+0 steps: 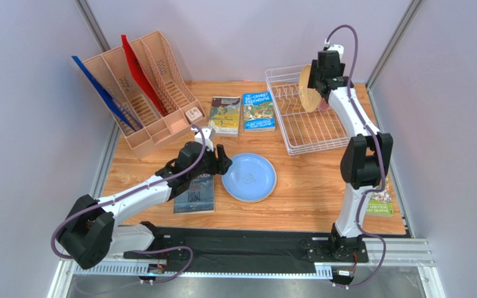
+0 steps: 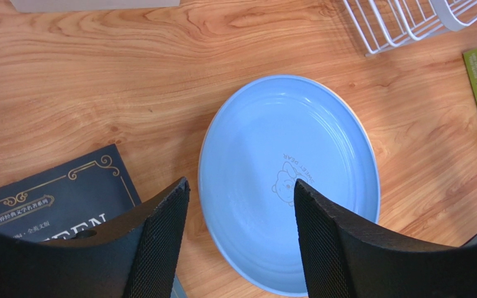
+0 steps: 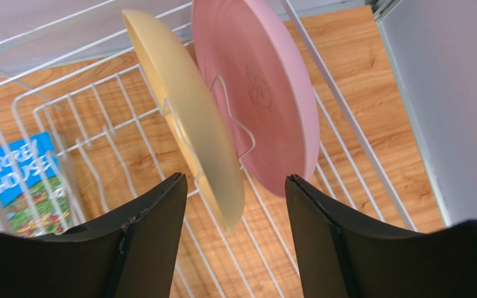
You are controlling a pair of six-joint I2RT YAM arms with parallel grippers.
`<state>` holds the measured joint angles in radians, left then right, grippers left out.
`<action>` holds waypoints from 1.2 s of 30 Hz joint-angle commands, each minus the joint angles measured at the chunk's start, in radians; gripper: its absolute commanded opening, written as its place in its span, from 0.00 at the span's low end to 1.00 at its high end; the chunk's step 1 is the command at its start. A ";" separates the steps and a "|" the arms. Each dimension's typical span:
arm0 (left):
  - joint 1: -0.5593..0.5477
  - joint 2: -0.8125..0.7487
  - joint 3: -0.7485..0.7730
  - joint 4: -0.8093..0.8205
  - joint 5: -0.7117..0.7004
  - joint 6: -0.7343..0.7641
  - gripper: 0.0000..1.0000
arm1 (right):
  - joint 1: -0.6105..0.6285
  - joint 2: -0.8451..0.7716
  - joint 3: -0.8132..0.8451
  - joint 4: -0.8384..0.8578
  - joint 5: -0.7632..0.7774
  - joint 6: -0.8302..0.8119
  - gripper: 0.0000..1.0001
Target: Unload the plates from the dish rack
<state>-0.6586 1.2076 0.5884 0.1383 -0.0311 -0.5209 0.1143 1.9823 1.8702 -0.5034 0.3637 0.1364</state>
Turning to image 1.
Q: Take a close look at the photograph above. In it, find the blue plate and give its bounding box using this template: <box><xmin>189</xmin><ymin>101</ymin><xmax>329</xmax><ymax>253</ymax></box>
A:
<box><xmin>222</xmin><ymin>153</ymin><xmax>277</xmax><ymax>203</ymax></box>

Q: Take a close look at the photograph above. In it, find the pink plate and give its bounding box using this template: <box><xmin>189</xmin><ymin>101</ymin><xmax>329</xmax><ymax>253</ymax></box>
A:
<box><xmin>318</xmin><ymin>99</ymin><xmax>330</xmax><ymax>111</ymax></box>

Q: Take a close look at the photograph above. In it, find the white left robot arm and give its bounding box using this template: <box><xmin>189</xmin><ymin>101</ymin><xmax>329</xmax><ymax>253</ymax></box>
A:
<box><xmin>51</xmin><ymin>142</ymin><xmax>232</xmax><ymax>269</ymax></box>

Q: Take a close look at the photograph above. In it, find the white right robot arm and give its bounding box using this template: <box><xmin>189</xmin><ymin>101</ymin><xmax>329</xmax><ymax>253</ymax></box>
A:
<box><xmin>307</xmin><ymin>45</ymin><xmax>393</xmax><ymax>261</ymax></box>

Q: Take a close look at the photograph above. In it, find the Nineteen Eighty-Four book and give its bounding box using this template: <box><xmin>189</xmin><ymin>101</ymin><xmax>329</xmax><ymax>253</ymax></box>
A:
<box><xmin>173</xmin><ymin>174</ymin><xmax>216</xmax><ymax>214</ymax></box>

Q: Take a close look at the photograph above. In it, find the Brideshead Revisited book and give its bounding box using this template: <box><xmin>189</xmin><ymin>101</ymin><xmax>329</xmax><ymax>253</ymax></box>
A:
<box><xmin>209</xmin><ymin>97</ymin><xmax>241</xmax><ymax>137</ymax></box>

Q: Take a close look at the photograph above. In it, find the white power adapter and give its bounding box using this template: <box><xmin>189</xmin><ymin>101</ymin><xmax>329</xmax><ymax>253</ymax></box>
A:
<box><xmin>185</xmin><ymin>107</ymin><xmax>204</xmax><ymax>124</ymax></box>

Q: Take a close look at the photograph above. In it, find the blue 26-Storey Treehouse book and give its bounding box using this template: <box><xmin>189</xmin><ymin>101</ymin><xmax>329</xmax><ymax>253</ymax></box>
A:
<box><xmin>242</xmin><ymin>92</ymin><xmax>276</xmax><ymax>132</ymax></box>

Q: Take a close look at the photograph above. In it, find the pink desk file organizer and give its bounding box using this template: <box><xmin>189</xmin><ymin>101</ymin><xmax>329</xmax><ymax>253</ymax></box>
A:
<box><xmin>78</xmin><ymin>30</ymin><xmax>207</xmax><ymax>160</ymax></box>

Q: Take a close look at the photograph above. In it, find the black base mat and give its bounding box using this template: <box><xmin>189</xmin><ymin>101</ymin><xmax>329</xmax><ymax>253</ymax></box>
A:
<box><xmin>124</xmin><ymin>222</ymin><xmax>369</xmax><ymax>274</ymax></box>

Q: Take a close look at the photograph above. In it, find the red file divider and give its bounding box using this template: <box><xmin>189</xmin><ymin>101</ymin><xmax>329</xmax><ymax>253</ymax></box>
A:
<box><xmin>120</xmin><ymin>34</ymin><xmax>167</xmax><ymax>116</ymax></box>

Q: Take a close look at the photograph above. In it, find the blue file divider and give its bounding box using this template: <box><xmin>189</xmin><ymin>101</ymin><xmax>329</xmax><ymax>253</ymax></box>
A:
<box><xmin>71</xmin><ymin>55</ymin><xmax>143</xmax><ymax>132</ymax></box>

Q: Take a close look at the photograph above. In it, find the green 65-Storey Treehouse book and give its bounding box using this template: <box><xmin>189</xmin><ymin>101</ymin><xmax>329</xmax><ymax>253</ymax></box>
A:
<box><xmin>366</xmin><ymin>174</ymin><xmax>394</xmax><ymax>217</ymax></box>

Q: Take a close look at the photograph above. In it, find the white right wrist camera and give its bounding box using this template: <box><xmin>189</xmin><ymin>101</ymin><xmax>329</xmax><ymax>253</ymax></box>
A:
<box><xmin>324</xmin><ymin>39</ymin><xmax>344</xmax><ymax>60</ymax></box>

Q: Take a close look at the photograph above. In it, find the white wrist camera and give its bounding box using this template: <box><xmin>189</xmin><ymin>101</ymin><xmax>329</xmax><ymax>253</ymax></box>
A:
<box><xmin>324</xmin><ymin>39</ymin><xmax>344</xmax><ymax>60</ymax></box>
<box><xmin>191</xmin><ymin>126</ymin><xmax>216</xmax><ymax>151</ymax></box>

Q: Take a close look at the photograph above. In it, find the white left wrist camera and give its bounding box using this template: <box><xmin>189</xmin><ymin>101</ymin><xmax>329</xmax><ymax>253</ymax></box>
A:
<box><xmin>191</xmin><ymin>126</ymin><xmax>216</xmax><ymax>151</ymax></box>

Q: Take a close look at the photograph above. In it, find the white wire dish rack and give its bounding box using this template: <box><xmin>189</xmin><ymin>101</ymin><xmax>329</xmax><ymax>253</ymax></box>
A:
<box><xmin>265</xmin><ymin>65</ymin><xmax>348</xmax><ymax>156</ymax></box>

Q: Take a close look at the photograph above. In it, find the aluminium rail frame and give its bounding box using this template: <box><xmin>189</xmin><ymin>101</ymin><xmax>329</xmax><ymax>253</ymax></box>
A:
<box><xmin>48</xmin><ymin>237</ymin><xmax>445</xmax><ymax>297</ymax></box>

